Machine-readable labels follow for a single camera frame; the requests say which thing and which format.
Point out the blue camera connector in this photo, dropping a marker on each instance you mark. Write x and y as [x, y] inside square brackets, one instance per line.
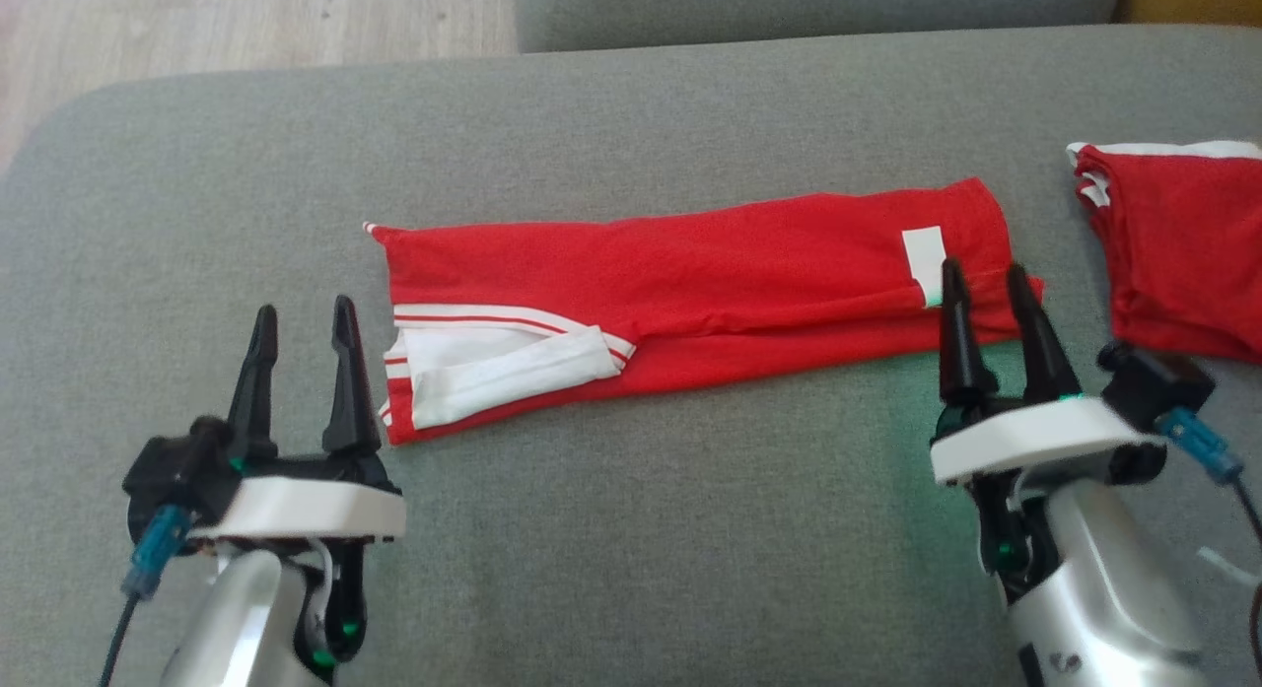
[158, 549]
[1198, 443]

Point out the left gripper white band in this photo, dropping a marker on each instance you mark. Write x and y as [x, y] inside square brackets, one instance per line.
[306, 510]

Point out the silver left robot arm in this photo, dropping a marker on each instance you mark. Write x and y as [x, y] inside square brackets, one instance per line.
[237, 618]

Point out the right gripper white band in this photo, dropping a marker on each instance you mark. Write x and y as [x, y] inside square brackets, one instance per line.
[1035, 436]

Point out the red Bulls basketball shorts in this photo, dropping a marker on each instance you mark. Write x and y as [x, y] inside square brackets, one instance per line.
[1183, 243]

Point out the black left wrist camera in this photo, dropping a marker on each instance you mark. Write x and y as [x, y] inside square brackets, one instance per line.
[177, 470]

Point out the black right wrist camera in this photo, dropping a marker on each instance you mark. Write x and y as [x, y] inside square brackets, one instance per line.
[1154, 381]

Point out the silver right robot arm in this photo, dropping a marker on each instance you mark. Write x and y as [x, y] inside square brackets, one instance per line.
[1104, 588]

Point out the red Bulls basketball jersey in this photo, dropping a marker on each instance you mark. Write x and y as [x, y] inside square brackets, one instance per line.
[690, 273]

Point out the blue left camera connector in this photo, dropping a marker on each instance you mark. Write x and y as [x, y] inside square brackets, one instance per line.
[158, 549]

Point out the blue right camera connector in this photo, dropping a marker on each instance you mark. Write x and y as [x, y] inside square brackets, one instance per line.
[1198, 443]

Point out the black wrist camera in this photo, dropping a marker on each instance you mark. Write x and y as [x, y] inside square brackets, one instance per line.
[177, 470]
[1154, 381]

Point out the grey sofa seat cushion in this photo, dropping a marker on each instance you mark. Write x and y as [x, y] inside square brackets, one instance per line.
[789, 7]

